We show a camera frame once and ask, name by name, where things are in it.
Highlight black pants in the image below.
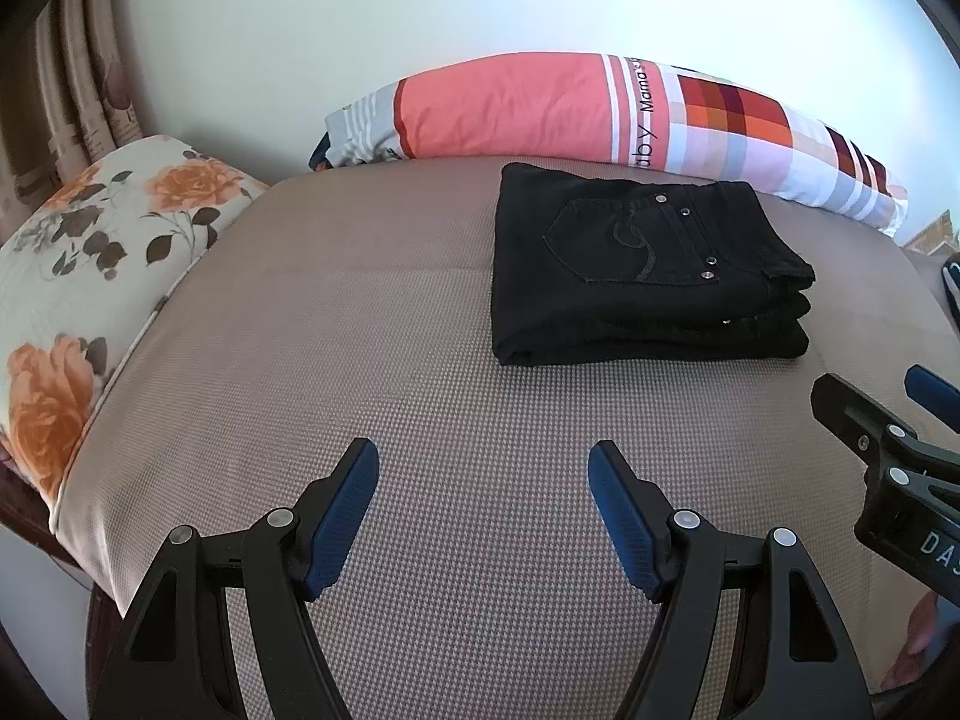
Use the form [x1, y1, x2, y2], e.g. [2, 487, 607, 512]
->
[491, 161, 817, 368]

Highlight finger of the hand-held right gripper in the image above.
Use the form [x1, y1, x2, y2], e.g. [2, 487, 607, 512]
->
[904, 364, 960, 437]
[811, 373, 925, 470]

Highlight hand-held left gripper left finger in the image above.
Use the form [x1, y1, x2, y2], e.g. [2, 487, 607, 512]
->
[90, 436, 381, 720]

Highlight pink patchwork pillow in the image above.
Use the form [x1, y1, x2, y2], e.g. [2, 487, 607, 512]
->
[307, 52, 910, 235]

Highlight person's right hand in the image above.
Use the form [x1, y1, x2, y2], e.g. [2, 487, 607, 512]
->
[881, 589, 947, 692]

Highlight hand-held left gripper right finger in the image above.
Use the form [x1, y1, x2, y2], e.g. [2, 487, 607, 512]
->
[586, 439, 875, 720]

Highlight floral orange pillow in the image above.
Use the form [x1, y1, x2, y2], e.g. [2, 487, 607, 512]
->
[0, 135, 272, 541]

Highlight brown woven bed mat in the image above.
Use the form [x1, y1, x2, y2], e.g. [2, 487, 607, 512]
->
[52, 154, 960, 720]

